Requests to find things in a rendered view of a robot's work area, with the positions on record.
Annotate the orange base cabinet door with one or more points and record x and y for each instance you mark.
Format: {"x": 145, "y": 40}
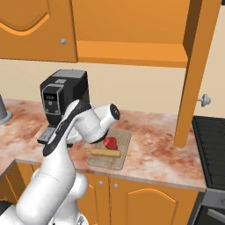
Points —
{"x": 25, "y": 172}
{"x": 96, "y": 202}
{"x": 152, "y": 202}

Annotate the pale wooden cutting board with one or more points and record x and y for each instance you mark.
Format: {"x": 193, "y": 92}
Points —
{"x": 121, "y": 139}

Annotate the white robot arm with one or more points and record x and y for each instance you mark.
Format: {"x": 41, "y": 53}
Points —
{"x": 55, "y": 172}

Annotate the red meat piece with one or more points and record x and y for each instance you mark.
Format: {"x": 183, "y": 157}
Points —
{"x": 110, "y": 143}

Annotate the orange open wall cabinet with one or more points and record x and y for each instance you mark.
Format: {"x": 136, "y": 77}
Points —
{"x": 129, "y": 35}

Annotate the black hob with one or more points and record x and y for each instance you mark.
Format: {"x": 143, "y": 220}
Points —
{"x": 212, "y": 146}

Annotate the silver cabinet door knob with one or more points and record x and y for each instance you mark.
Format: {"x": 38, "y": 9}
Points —
{"x": 116, "y": 185}
{"x": 100, "y": 182}
{"x": 204, "y": 100}
{"x": 63, "y": 41}

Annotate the wooden rolling pin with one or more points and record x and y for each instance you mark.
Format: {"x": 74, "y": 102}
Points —
{"x": 105, "y": 152}

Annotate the black coffee machine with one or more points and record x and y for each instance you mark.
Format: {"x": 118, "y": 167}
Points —
{"x": 70, "y": 85}

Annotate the black and grey oven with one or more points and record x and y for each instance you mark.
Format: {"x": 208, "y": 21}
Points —
{"x": 209, "y": 208}

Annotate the orange open cabinet door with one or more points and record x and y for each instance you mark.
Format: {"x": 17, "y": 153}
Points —
{"x": 193, "y": 73}

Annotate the grey round appliance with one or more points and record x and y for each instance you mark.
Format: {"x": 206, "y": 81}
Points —
{"x": 3, "y": 114}

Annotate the orange wall cabinet door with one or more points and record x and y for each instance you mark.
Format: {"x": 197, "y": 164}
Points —
{"x": 35, "y": 32}

